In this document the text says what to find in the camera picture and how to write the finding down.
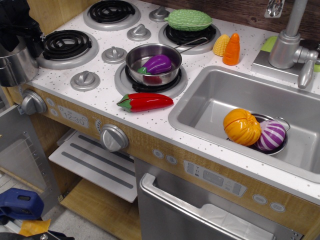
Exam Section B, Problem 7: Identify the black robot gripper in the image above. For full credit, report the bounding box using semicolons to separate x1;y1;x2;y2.
0;0;45;57

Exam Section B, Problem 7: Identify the tall steel pot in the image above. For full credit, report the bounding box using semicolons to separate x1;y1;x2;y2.
0;36;39;87

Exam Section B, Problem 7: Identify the front left black burner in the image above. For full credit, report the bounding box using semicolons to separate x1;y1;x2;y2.
36;30;99;70

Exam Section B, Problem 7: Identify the black burner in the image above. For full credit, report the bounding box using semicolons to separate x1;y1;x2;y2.
36;30;99;70
158;23;221;55
83;0;141;32
114;63;188;98

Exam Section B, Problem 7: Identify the left silver oven dial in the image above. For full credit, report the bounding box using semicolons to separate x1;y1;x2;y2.
21;89;47;115

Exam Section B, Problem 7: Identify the silver oven dial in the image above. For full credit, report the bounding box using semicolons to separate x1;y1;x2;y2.
21;89;47;115
100;124;129;152

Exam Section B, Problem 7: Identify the silver stovetop knob front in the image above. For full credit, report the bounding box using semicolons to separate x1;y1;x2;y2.
70;70;100;92

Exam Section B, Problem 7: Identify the silver stovetop knob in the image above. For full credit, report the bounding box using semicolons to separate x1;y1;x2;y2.
70;70;100;92
126;24;152;42
101;46;128;65
148;6;170;22

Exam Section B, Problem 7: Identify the back left black burner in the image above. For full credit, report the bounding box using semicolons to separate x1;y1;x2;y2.
83;0;141;32

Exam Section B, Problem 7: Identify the silver stovetop knob lower middle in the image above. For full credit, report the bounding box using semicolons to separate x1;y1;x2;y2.
101;46;128;65

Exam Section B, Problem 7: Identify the silver stovetop knob upper middle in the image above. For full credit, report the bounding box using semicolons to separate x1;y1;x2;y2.
126;24;152;42

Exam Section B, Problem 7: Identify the front right black burner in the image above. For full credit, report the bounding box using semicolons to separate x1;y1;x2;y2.
114;63;188;98

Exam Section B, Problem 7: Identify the open grey oven door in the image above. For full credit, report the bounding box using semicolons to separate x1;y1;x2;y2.
0;105;61;218

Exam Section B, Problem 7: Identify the silver stovetop knob back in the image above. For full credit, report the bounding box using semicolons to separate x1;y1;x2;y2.
148;6;170;22

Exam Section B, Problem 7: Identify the red toy chili pepper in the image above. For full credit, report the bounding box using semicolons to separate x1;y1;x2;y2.
117;93;174;113

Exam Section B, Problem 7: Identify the white oven shelf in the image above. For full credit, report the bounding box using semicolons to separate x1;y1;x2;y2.
49;131;137;203

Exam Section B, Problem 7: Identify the purple toy eggplant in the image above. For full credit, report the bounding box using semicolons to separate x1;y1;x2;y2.
137;54;172;75

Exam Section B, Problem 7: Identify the right silver oven dial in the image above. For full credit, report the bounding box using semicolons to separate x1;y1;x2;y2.
100;124;129;152

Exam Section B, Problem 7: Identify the green toy bitter gourd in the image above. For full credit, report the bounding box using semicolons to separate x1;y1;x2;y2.
164;9;213;32

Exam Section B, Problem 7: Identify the back right black burner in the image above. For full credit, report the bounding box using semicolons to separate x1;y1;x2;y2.
158;23;221;55

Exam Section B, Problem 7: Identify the blue clamp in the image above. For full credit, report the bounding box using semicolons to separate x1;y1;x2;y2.
0;188;45;221

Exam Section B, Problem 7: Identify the grey toy sink basin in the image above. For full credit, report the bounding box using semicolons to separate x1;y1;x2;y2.
168;66;320;183

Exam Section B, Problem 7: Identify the yellow toy corn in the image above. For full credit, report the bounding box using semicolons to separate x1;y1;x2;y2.
212;34;230;57

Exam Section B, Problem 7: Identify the yellow cloth piece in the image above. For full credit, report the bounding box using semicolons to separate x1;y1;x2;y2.
18;219;51;237

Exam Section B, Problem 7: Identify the orange toy carrot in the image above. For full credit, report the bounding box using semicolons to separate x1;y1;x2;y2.
222;33;240;66

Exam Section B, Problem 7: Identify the silver dishwasher door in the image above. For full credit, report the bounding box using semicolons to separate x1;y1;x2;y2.
135;159;304;240

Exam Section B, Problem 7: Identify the orange toy pumpkin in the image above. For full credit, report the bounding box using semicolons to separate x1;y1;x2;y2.
223;108;262;146

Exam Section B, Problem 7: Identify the small steel bowl in sink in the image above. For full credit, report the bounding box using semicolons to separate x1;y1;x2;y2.
226;112;292;156

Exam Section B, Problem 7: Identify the silver toy faucet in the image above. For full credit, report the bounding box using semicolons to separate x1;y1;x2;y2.
251;0;319;89

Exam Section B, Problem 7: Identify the purple white toy onion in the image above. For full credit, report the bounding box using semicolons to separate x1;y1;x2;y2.
254;119;286;151

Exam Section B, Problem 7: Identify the green sponge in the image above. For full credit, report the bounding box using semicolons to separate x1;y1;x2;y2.
260;35;320;73

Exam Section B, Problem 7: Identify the steel saucepan with handle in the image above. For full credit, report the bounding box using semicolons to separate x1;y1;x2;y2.
125;37;209;87

